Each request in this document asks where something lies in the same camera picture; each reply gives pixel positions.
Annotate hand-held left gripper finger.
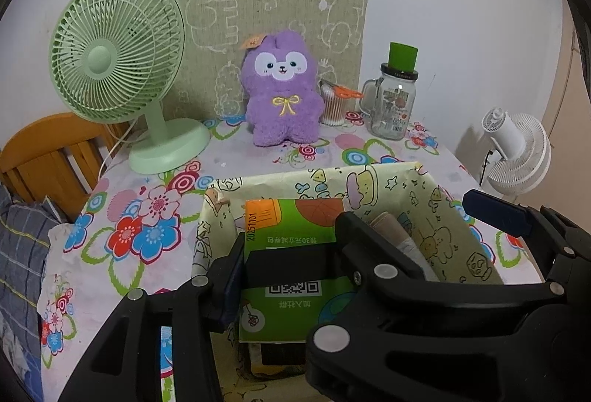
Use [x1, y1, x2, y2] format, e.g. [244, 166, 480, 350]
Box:
[58, 231, 247, 402]

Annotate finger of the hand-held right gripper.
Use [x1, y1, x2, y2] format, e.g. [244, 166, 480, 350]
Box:
[305, 210, 570, 360]
[463, 188, 591, 300]

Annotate yellow printed storage box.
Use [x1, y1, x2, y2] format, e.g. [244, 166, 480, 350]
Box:
[191, 162, 504, 402]

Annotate white cloth roll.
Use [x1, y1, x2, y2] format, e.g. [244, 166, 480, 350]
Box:
[369, 210, 441, 283]

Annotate brown cartoon snack box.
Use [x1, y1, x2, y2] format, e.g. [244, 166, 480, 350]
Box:
[238, 340, 308, 379]

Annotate white standing fan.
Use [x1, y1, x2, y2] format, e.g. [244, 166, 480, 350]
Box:
[480, 106, 552, 194]

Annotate beige door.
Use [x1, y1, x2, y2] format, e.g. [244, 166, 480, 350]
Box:
[542, 0, 591, 218]

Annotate floral tablecloth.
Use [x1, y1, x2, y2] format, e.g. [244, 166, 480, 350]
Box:
[37, 106, 546, 402]

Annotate glass mug with green lid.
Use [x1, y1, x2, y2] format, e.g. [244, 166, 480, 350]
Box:
[359, 42, 420, 139]

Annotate clear cotton swab jar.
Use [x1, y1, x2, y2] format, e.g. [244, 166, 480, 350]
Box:
[318, 81, 352, 126]

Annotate purple plush toy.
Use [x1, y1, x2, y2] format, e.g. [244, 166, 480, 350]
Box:
[241, 29, 325, 148]

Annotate black curved object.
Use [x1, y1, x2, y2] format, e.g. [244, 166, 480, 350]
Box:
[566, 0, 591, 95]

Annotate grey plaid pillow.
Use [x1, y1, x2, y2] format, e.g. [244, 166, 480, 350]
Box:
[0, 185, 61, 366]

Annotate wooden bed headboard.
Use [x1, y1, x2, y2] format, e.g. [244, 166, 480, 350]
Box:
[0, 113, 134, 222]

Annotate green desk fan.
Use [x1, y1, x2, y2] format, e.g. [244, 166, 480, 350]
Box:
[48, 0, 212, 175]

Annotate green printed board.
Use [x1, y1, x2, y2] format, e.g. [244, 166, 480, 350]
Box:
[175, 0, 369, 130]

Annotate black fan cable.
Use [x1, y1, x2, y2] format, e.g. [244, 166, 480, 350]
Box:
[479, 147, 493, 189]

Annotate orange handled scissors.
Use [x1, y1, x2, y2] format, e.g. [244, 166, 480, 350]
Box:
[320, 79, 365, 100]

